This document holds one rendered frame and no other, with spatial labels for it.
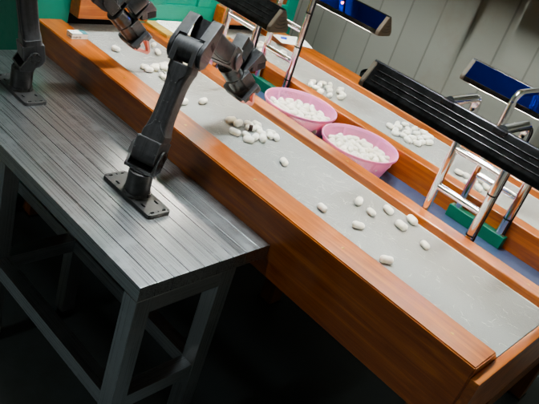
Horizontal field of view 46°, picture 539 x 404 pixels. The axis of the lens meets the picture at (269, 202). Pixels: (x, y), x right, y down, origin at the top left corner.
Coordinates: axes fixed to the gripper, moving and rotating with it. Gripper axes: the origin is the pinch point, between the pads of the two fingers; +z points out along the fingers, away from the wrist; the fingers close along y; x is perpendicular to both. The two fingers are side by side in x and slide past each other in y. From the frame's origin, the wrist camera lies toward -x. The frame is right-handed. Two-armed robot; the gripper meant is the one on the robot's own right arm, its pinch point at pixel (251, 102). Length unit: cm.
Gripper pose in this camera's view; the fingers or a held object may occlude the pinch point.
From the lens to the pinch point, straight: 201.0
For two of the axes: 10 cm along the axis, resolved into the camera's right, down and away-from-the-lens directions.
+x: -6.7, 7.4, -1.1
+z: 3.3, 4.2, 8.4
